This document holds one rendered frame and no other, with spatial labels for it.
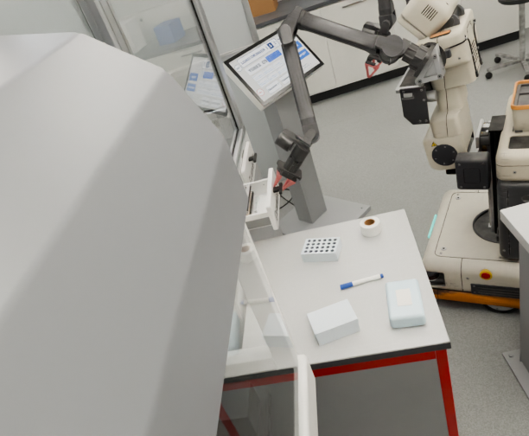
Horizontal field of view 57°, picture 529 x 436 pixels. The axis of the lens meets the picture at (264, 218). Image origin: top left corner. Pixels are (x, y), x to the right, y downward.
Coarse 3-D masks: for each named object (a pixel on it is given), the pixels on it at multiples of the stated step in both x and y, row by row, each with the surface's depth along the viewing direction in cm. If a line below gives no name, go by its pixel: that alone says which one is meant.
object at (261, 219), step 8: (256, 184) 198; (264, 184) 198; (256, 192) 200; (264, 192) 200; (264, 200) 195; (264, 208) 190; (248, 216) 178; (256, 216) 178; (264, 216) 178; (248, 224) 180; (256, 224) 180; (264, 224) 180
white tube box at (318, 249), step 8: (312, 240) 171; (320, 240) 171; (328, 240) 169; (336, 240) 167; (304, 248) 169; (312, 248) 169; (320, 248) 166; (328, 248) 165; (336, 248) 163; (304, 256) 167; (312, 256) 166; (320, 256) 165; (328, 256) 164; (336, 256) 163
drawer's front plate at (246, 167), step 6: (246, 144) 222; (246, 150) 217; (246, 156) 212; (246, 162) 209; (246, 168) 207; (252, 168) 219; (246, 174) 204; (252, 174) 216; (246, 180) 204; (252, 180) 213
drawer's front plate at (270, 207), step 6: (270, 174) 192; (270, 180) 188; (270, 186) 184; (276, 186) 194; (270, 192) 181; (276, 192) 191; (270, 198) 177; (276, 198) 188; (270, 204) 174; (270, 210) 174; (270, 216) 175; (276, 222) 177; (276, 228) 178
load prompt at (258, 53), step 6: (270, 42) 262; (276, 42) 264; (258, 48) 258; (264, 48) 259; (270, 48) 260; (246, 54) 253; (252, 54) 255; (258, 54) 256; (240, 60) 251; (246, 60) 252; (252, 60) 254
